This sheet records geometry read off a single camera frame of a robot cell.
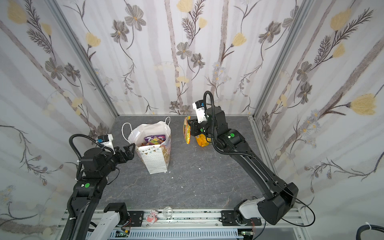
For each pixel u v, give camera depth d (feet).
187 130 2.30
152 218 2.35
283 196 1.27
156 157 2.58
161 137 2.98
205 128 1.90
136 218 2.43
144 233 2.31
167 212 2.53
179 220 2.45
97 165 1.70
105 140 1.95
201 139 3.24
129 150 2.13
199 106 1.92
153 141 2.85
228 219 2.41
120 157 2.06
